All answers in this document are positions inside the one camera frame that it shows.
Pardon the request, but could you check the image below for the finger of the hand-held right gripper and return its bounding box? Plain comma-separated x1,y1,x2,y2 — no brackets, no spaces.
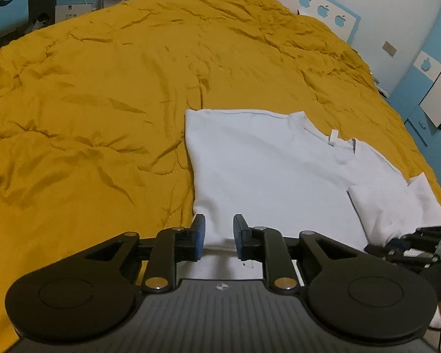
387,224,441,245
364,243,441,274

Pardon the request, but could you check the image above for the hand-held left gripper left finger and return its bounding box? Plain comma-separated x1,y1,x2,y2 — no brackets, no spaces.
70,214,206,294

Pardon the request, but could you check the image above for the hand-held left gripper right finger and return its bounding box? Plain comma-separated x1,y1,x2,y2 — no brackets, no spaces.
233,213,364,295

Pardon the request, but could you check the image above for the white t-shirt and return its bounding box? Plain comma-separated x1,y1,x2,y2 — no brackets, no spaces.
185,108,441,281

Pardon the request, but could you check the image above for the blue and white wardrobe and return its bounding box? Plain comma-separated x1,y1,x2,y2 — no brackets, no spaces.
387,0,441,148

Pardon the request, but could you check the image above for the yellow blanket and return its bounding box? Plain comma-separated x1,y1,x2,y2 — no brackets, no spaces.
0,0,441,350

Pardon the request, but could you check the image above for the blue headboard with apple cutouts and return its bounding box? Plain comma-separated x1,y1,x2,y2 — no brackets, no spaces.
171,0,361,45

